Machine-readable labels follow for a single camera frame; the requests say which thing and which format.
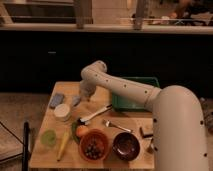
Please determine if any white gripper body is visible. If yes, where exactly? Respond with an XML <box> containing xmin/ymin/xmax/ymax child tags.
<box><xmin>79</xmin><ymin>80</ymin><xmax>96</xmax><ymax>100</ymax></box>

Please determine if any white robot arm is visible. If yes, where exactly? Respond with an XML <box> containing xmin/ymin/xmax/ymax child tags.
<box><xmin>80</xmin><ymin>60</ymin><xmax>209</xmax><ymax>171</ymax></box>

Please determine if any green plastic cup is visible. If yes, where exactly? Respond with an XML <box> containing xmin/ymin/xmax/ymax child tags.
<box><xmin>40</xmin><ymin>130</ymin><xmax>56</xmax><ymax>147</ymax></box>

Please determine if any green plastic tray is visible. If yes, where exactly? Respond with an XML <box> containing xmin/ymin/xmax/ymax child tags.
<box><xmin>107</xmin><ymin>77</ymin><xmax>161</xmax><ymax>112</ymax></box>

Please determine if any silver metal fork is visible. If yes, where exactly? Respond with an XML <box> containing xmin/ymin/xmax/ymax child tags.
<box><xmin>103</xmin><ymin>120</ymin><xmax>133</xmax><ymax>133</ymax></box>

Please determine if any green leaf plate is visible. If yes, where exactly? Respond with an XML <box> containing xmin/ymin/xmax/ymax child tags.
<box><xmin>71</xmin><ymin>122</ymin><xmax>80</xmax><ymax>144</ymax></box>

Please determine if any orange fruit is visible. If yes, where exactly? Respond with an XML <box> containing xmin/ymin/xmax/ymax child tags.
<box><xmin>76</xmin><ymin>125</ymin><xmax>89</xmax><ymax>138</ymax></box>

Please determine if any yellow banana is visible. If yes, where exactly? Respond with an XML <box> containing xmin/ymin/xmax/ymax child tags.
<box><xmin>57</xmin><ymin>132</ymin><xmax>70</xmax><ymax>161</ymax></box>

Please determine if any orange bowl with grapes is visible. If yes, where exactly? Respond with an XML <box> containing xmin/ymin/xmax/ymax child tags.
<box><xmin>78</xmin><ymin>129</ymin><xmax>109</xmax><ymax>163</ymax></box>

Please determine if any dark brown bowl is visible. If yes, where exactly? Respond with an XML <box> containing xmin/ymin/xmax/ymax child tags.
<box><xmin>112</xmin><ymin>132</ymin><xmax>140</xmax><ymax>161</ymax></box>

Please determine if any small dark block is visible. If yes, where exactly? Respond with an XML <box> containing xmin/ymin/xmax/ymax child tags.
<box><xmin>139</xmin><ymin>127</ymin><xmax>153</xmax><ymax>139</ymax></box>

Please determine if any black pole stand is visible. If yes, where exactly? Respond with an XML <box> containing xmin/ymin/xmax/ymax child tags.
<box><xmin>22</xmin><ymin>122</ymin><xmax>29</xmax><ymax>171</ymax></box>

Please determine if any white handled spoon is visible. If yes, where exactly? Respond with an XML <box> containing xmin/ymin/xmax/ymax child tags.
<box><xmin>77</xmin><ymin>104</ymin><xmax>112</xmax><ymax>125</ymax></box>

